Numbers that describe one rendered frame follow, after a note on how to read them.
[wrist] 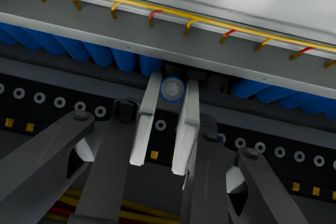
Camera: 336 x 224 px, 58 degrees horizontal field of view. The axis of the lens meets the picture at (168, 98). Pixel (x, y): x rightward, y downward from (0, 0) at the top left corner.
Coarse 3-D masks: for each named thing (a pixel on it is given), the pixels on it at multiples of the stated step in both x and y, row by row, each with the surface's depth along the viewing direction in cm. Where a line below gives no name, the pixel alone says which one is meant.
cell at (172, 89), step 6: (168, 78) 21; (174, 78) 21; (162, 84) 21; (168, 84) 20; (174, 84) 20; (180, 84) 21; (162, 90) 21; (168, 90) 20; (174, 90) 20; (180, 90) 21; (162, 96) 21; (168, 96) 21; (174, 96) 21; (180, 96) 21
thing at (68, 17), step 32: (0, 0) 17; (32, 0) 17; (64, 0) 17; (128, 0) 15; (64, 32) 18; (96, 32) 17; (128, 32) 17; (160, 32) 17; (192, 32) 17; (256, 32) 16; (192, 64) 18; (224, 64) 17; (256, 64) 17; (288, 64) 17; (320, 64) 17
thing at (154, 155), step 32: (0, 96) 30; (32, 96) 30; (64, 96) 30; (96, 96) 30; (0, 128) 29; (32, 128) 29; (224, 128) 31; (160, 160) 30; (288, 160) 31; (288, 192) 30; (320, 192) 30
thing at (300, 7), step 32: (160, 0) 16; (192, 0) 16; (224, 0) 15; (256, 0) 14; (288, 0) 14; (320, 0) 13; (288, 32) 17; (320, 32) 16; (0, 64) 30; (32, 64) 30; (128, 96) 30; (160, 96) 30; (256, 128) 30; (288, 128) 30
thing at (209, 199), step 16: (208, 144) 13; (208, 160) 12; (224, 160) 12; (192, 176) 11; (208, 176) 11; (224, 176) 11; (192, 192) 10; (208, 192) 10; (224, 192) 10; (192, 208) 9; (208, 208) 10; (224, 208) 10
